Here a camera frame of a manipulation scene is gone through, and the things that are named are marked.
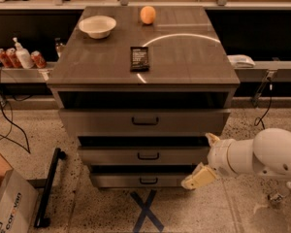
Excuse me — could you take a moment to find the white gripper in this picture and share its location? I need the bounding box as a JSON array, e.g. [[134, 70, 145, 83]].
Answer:
[[181, 132, 246, 190]]

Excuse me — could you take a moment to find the grey drawer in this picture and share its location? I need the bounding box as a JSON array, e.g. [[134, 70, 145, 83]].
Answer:
[[78, 147, 209, 165], [59, 109, 231, 137], [89, 173, 188, 188]]

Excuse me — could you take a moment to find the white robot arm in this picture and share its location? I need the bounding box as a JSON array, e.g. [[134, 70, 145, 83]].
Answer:
[[181, 128, 291, 190]]

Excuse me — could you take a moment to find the grey drawer cabinet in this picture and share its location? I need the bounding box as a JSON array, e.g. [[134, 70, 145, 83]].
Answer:
[[48, 7, 240, 188]]

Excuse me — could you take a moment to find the grey bottom drawer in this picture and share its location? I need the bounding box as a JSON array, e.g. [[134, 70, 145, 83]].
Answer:
[[89, 173, 188, 188]]

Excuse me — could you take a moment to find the grey top drawer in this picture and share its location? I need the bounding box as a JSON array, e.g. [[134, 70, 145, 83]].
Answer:
[[59, 109, 231, 137]]

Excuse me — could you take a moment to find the red soda can middle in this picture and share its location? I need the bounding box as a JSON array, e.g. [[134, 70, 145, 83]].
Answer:
[[6, 48, 21, 68]]

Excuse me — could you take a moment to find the red soda can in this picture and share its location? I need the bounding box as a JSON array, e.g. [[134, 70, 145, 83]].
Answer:
[[31, 50, 47, 68], [6, 48, 21, 68], [0, 49, 13, 68]]

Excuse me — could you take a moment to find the clear plastic bottle on floor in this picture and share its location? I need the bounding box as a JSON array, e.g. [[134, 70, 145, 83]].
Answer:
[[268, 182, 291, 206]]

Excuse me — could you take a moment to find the white folded cloth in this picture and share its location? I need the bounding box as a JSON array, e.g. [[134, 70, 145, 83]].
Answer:
[[228, 54, 255, 68]]

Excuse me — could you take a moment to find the black snack bar packet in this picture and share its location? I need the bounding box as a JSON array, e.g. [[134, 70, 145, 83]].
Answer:
[[130, 47, 149, 72]]

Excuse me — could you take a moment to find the orange fruit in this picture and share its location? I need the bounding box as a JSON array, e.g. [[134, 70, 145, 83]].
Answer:
[[140, 6, 156, 24]]

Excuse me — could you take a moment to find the white bowl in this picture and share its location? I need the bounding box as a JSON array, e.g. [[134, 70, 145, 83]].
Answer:
[[79, 16, 116, 39]]

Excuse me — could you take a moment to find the black metal stand bar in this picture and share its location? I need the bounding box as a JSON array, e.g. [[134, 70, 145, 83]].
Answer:
[[34, 148, 66, 228]]

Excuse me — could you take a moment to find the small dark bottle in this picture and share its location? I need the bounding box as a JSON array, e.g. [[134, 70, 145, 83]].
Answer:
[[55, 38, 64, 56]]

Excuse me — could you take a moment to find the red soda can right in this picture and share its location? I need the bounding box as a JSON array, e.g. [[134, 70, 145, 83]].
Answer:
[[31, 50, 47, 68]]

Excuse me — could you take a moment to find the cardboard box with logo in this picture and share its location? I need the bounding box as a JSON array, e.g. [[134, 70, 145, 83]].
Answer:
[[0, 153, 38, 233]]

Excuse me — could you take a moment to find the white pump bottle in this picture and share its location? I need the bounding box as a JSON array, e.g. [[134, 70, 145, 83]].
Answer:
[[13, 37, 34, 69]]

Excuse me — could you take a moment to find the red soda can left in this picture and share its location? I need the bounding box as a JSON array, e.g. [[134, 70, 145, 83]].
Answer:
[[0, 49, 13, 68]]

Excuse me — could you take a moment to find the black floor cable right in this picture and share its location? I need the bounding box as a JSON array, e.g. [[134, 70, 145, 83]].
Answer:
[[253, 78, 275, 130]]

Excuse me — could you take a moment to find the black floor cable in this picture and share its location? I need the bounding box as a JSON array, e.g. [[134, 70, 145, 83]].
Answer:
[[0, 81, 32, 155], [253, 78, 275, 130]]

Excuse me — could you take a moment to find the black floor cable left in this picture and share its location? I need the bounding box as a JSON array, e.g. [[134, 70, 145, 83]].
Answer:
[[0, 81, 32, 155]]

